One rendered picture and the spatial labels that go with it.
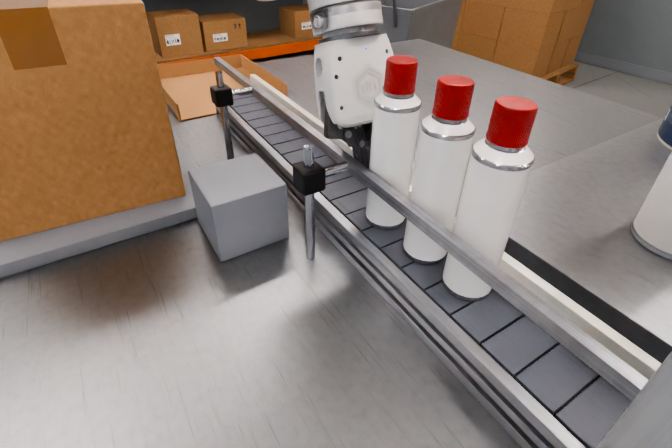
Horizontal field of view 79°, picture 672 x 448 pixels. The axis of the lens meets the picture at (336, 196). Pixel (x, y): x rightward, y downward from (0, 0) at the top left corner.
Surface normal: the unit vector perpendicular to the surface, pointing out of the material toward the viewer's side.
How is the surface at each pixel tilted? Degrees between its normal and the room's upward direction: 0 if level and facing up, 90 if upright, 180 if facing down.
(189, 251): 0
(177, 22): 90
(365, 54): 67
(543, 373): 0
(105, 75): 90
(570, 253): 0
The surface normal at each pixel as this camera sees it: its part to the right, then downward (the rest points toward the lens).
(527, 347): 0.02, -0.83
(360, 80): 0.51, 0.18
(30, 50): 0.48, 0.50
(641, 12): -0.81, 0.32
